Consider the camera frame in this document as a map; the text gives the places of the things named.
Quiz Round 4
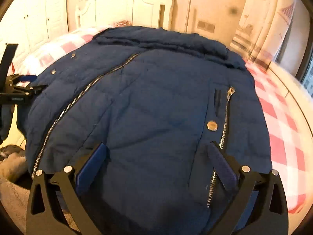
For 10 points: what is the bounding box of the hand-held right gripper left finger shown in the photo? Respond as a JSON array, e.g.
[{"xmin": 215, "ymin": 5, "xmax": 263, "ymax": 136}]
[{"xmin": 26, "ymin": 142, "xmax": 108, "ymax": 235}]

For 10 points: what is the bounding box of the white slim lamp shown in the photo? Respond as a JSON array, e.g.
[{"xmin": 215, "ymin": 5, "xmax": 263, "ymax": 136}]
[{"xmin": 183, "ymin": 0, "xmax": 192, "ymax": 33}]

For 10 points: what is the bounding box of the white bed headboard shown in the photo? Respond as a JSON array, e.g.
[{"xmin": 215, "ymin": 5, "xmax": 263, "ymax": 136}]
[{"xmin": 75, "ymin": 0, "xmax": 175, "ymax": 31}]

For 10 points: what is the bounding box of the grey fluffy blanket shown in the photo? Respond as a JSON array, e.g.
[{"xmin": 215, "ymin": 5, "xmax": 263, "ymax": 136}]
[{"xmin": 0, "ymin": 144, "xmax": 81, "ymax": 234}]

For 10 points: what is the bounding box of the white wardrobe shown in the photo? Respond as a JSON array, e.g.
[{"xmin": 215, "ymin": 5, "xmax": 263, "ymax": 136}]
[{"xmin": 0, "ymin": 0, "xmax": 69, "ymax": 64}]

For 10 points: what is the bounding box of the white window ledge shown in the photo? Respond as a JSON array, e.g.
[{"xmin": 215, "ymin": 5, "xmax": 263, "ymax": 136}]
[{"xmin": 266, "ymin": 61, "xmax": 313, "ymax": 137}]

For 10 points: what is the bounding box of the pink white checked bed sheet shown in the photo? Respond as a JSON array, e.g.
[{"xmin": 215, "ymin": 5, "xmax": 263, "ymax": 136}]
[{"xmin": 7, "ymin": 27, "xmax": 313, "ymax": 213}]

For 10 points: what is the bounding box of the sailboat print curtain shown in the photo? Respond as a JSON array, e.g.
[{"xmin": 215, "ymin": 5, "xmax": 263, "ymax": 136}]
[{"xmin": 230, "ymin": 0, "xmax": 297, "ymax": 69}]

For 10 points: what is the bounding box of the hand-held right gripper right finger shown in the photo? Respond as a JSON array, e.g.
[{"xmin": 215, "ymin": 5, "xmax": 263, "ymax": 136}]
[{"xmin": 207, "ymin": 141, "xmax": 289, "ymax": 235}]

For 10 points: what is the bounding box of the navy quilted jacket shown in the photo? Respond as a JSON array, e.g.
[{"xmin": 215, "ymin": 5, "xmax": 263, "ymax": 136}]
[{"xmin": 17, "ymin": 26, "xmax": 273, "ymax": 235}]

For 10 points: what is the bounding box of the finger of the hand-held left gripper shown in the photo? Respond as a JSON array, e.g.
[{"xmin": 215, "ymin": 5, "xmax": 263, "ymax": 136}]
[
  {"xmin": 8, "ymin": 74, "xmax": 38, "ymax": 83},
  {"xmin": 13, "ymin": 84, "xmax": 49, "ymax": 96}
]

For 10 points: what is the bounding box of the wall socket plate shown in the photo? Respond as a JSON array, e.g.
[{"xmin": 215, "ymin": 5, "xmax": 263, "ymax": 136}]
[{"xmin": 197, "ymin": 21, "xmax": 216, "ymax": 33}]

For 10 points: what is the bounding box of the dark framed window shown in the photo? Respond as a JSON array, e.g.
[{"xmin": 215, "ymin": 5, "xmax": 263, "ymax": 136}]
[{"xmin": 276, "ymin": 17, "xmax": 313, "ymax": 98}]

